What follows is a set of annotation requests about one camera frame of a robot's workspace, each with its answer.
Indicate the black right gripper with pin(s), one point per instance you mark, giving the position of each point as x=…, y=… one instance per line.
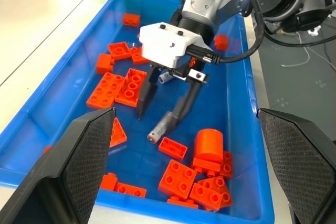
x=183, y=70

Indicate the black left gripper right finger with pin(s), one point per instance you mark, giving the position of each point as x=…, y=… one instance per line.
x=304, y=161

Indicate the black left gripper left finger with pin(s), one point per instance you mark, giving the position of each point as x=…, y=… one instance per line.
x=65, y=171

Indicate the blue plastic bin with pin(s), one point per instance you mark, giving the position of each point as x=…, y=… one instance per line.
x=65, y=82

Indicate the small orange toy brick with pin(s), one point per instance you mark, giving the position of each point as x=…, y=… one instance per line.
x=46, y=149
x=221, y=42
x=108, y=181
x=104, y=63
x=131, y=20

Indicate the orange six-stud toy brick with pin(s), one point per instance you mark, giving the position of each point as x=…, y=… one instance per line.
x=131, y=87

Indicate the orange hollow toy brick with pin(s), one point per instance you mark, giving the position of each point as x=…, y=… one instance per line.
x=172, y=148

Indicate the orange four-stud toy brick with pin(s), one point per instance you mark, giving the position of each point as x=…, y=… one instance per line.
x=120, y=50
x=206, y=196
x=137, y=56
x=177, y=179

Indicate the orange eight-stud toy brick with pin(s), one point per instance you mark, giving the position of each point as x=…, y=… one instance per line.
x=106, y=90

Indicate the orange rounded toy brick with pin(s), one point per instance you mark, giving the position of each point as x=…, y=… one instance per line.
x=209, y=146

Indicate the orange two-stud toy brick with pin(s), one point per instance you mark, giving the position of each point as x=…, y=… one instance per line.
x=226, y=165
x=130, y=190
x=181, y=202

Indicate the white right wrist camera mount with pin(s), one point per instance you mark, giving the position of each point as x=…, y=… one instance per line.
x=162, y=43

